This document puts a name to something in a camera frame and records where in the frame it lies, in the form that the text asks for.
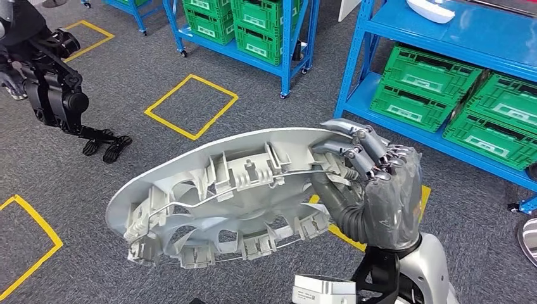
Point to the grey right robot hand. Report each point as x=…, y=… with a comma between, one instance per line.
x=394, y=210

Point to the grey plastic wheel cover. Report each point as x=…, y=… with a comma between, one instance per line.
x=256, y=210

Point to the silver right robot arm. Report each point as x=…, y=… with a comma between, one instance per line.
x=432, y=272

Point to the white curved plastic part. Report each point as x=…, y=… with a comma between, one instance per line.
x=432, y=10

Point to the green plastic crate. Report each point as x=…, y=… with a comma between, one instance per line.
x=275, y=50
x=277, y=16
x=520, y=151
x=224, y=29
x=222, y=6
x=436, y=117
x=457, y=88
x=482, y=96

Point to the black corrugated tube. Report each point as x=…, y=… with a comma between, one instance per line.
x=533, y=172
x=297, y=50

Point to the white table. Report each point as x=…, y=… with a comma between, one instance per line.
x=348, y=8

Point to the black humanoid robot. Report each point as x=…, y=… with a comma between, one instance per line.
x=54, y=96

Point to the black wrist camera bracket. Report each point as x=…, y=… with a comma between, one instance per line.
x=377, y=268

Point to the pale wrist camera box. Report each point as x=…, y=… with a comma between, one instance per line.
x=323, y=291

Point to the chrome stanchion post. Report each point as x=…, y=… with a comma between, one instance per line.
x=529, y=243

